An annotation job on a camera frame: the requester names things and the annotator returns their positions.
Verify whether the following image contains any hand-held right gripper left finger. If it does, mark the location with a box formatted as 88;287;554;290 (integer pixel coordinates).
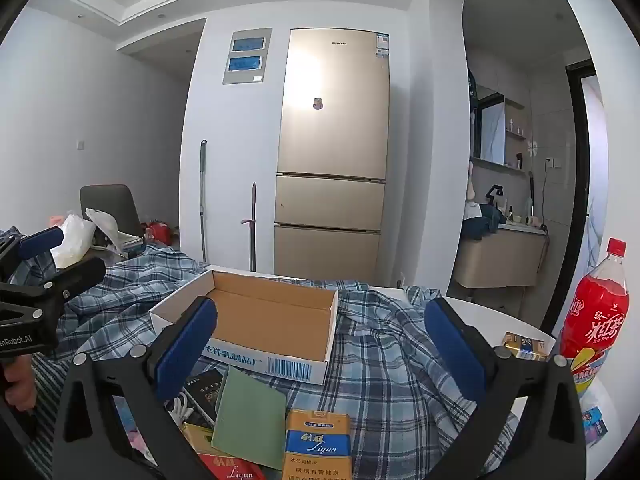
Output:
52;296;221;480

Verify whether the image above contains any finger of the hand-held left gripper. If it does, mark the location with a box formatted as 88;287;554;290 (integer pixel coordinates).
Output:
0;226;65;281
0;257;107;311

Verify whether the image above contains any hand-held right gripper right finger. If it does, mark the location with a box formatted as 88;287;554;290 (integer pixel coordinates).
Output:
424;297;586;480

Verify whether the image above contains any black tissue pack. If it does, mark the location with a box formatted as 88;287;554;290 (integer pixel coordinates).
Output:
182;369;226;426

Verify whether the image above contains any cardboard box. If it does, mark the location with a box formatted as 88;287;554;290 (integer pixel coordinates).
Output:
149;265;340;385

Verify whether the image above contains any person's left hand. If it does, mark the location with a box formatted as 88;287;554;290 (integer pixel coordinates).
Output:
2;354;35;415

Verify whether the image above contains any white plastic bag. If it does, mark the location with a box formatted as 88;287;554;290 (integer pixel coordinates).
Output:
50;214;96;268

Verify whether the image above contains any blue plaid shirt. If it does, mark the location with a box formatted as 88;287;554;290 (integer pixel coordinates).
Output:
0;227;521;480

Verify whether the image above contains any gold cigarette pack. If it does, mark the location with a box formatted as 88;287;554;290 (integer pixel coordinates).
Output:
502;331;548;362

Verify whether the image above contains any grey chair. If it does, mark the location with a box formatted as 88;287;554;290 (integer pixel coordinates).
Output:
80;185;143;241

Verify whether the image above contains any red bag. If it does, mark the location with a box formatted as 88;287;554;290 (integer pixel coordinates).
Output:
147;222;173;246

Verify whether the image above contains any beige bathroom vanity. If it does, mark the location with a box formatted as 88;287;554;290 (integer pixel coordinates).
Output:
452;225;548;288

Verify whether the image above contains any red cigarette pack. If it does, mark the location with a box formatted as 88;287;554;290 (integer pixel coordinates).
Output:
197;452;266;480

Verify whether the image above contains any dark blue garment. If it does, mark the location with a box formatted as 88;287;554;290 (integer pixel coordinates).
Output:
462;204;506;241

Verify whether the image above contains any red iced tea bottle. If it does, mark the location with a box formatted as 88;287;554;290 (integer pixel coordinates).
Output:
559;238;630;393

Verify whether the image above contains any small blue packet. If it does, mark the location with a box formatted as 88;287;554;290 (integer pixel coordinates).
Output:
582;405;608;446

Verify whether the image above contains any bathroom mirror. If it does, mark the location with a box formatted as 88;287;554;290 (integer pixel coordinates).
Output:
472;95;506;163

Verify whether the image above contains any gold refrigerator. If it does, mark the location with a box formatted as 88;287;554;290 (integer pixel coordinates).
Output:
273;28;391;283

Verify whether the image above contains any grey electrical panel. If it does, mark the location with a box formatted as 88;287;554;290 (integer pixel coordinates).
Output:
222;27;273;86

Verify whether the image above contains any white coiled cable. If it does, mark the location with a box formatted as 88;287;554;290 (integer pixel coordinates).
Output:
167;392;194;426

